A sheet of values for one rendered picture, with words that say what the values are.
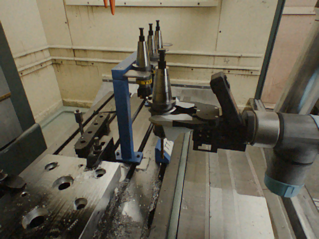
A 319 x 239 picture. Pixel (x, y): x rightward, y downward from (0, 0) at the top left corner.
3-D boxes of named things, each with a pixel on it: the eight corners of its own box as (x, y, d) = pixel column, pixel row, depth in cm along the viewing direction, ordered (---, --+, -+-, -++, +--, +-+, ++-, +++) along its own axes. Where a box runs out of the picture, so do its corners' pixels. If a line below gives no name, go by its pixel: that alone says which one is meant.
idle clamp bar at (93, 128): (111, 125, 96) (109, 112, 93) (88, 164, 73) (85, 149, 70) (100, 124, 97) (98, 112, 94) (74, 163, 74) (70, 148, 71)
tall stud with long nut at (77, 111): (88, 136, 88) (82, 108, 82) (84, 140, 86) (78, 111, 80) (81, 135, 89) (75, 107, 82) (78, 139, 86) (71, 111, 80)
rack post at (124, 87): (143, 154, 78) (139, 76, 64) (139, 164, 73) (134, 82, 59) (117, 151, 80) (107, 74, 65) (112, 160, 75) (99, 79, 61)
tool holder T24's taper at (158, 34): (153, 48, 86) (152, 29, 82) (164, 48, 85) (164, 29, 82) (151, 50, 82) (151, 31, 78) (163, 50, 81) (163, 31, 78)
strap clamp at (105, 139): (116, 162, 74) (111, 125, 67) (99, 191, 63) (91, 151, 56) (107, 160, 75) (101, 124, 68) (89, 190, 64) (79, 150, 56)
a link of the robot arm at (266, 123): (282, 124, 40) (271, 104, 47) (256, 121, 40) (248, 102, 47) (272, 155, 43) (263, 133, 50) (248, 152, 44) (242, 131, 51)
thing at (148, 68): (139, 68, 69) (138, 60, 68) (156, 70, 67) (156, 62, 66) (129, 74, 64) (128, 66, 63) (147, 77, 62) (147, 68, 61)
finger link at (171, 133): (148, 144, 45) (192, 144, 46) (148, 121, 42) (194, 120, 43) (149, 136, 48) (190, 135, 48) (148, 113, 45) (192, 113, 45)
